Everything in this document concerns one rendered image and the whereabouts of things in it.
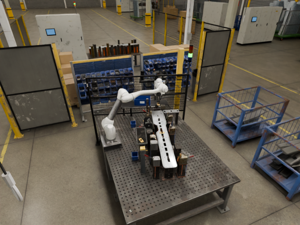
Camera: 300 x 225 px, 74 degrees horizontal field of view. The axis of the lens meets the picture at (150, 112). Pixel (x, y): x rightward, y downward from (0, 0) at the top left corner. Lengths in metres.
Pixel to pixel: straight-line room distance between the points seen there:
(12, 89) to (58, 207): 2.56
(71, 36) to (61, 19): 0.69
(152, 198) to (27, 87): 3.44
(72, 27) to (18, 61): 4.97
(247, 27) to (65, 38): 9.77
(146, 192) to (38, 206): 1.87
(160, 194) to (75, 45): 7.84
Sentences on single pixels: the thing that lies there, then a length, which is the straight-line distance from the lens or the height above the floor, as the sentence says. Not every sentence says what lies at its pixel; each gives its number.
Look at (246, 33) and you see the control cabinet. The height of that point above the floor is 0.68.
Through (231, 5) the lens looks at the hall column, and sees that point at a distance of 10.11.
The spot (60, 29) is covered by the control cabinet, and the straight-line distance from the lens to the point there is 9.34.
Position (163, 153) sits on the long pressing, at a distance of 2.77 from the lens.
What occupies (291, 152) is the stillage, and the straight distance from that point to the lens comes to 4.15.
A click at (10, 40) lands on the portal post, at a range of 6.67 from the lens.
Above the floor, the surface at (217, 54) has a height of 1.35.
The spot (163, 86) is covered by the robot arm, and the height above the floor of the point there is 1.65.
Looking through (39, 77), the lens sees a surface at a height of 1.36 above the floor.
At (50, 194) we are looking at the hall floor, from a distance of 3.93.
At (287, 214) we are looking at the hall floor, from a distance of 3.98.
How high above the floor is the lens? 2.91
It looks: 32 degrees down
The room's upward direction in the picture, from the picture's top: straight up
